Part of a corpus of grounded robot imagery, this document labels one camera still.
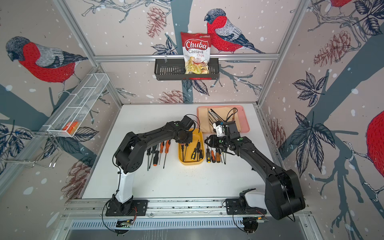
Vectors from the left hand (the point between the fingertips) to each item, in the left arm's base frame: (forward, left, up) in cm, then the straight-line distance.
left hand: (192, 137), depth 95 cm
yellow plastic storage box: (-9, 0, -4) cm, 10 cm away
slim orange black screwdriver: (-13, -13, -3) cm, 18 cm away
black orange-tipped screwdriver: (-14, +22, -1) cm, 26 cm away
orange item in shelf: (-12, +54, +28) cm, 62 cm away
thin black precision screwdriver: (-10, -18, -5) cm, 21 cm away
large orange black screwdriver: (-5, +17, -4) cm, 18 cm away
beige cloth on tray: (+22, -11, -5) cm, 26 cm away
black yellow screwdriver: (-10, -10, -3) cm, 15 cm away
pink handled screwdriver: (-6, +6, -4) cm, 10 cm away
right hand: (-7, -9, +8) cm, 14 cm away
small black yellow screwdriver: (-12, -19, -5) cm, 23 cm away
